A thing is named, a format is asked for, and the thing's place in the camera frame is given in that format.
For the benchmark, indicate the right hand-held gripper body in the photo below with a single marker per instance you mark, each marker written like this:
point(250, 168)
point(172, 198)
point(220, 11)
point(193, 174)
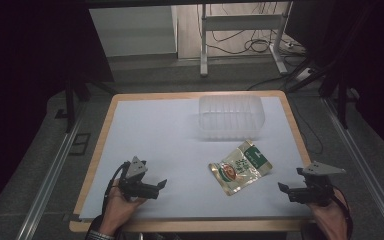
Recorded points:
point(316, 190)

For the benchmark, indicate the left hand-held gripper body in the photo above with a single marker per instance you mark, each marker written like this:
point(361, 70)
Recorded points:
point(135, 170)

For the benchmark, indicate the gold and green snack packet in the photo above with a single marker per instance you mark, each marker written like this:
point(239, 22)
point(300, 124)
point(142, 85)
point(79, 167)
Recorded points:
point(240, 167)

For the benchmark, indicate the translucent plastic container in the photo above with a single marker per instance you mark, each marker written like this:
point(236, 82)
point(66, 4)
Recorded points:
point(231, 116)

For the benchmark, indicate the person's right hand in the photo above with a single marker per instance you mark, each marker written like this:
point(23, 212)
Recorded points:
point(330, 220)

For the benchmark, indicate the person's left hand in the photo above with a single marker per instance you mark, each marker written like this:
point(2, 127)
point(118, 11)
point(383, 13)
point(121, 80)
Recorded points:
point(120, 208)

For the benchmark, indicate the white table mat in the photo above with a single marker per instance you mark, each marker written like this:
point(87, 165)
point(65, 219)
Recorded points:
point(180, 150)

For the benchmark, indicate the black metal stand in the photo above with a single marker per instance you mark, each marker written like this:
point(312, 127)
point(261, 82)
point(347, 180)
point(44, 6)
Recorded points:
point(341, 100)
point(71, 103)

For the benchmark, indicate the grey white board panel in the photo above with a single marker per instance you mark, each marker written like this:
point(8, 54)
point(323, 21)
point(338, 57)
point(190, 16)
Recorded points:
point(133, 31)

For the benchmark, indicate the aluminium floor rail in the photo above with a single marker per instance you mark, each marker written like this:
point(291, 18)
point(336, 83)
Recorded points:
point(363, 166)
point(48, 180)

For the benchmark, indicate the black floor bracket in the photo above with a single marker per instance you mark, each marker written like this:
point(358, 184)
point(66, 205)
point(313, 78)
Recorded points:
point(80, 144)

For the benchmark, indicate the white metal desk frame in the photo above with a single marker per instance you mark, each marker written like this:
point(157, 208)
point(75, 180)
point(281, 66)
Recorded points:
point(243, 23)

